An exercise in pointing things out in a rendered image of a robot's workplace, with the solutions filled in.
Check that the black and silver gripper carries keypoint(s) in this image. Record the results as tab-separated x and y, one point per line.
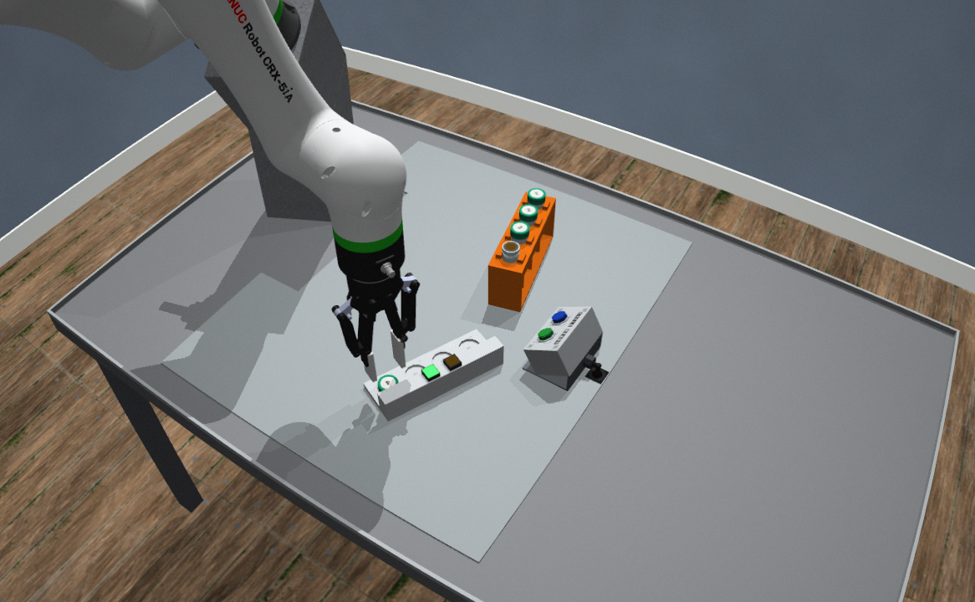
369	298

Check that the green screw cap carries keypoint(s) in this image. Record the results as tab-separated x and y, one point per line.
528	213
536	196
387	381
519	230

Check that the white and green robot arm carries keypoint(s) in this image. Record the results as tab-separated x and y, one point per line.
348	168

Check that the orange tube rack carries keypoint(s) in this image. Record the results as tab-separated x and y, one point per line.
509	283

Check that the light grey bench mat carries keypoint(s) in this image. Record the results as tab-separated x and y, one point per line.
459	466

